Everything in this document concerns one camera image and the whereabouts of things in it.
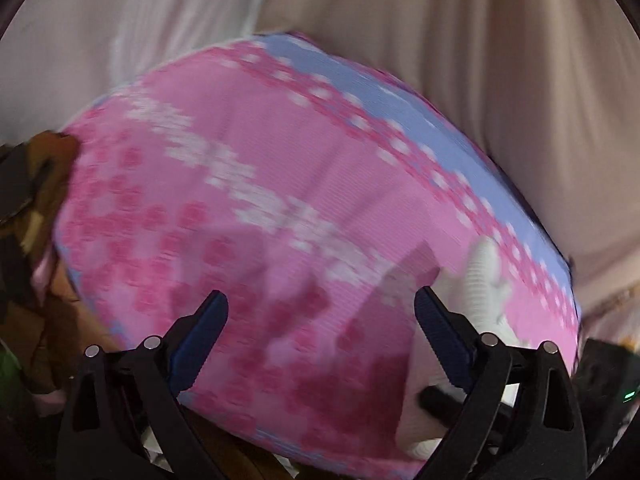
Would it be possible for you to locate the beige curtain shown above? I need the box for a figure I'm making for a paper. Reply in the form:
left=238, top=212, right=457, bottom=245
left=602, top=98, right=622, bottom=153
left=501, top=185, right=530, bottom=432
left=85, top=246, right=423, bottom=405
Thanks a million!
left=1, top=0, right=639, bottom=344

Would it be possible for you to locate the pink floral bed sheet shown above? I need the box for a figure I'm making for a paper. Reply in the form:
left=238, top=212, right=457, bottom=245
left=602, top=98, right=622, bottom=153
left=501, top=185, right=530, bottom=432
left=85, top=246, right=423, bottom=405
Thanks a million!
left=55, top=34, right=579, bottom=479

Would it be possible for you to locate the white knit sweater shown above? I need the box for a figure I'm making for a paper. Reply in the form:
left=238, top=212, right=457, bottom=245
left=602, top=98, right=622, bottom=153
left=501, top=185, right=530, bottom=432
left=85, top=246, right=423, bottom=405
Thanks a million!
left=395, top=236, right=527, bottom=460

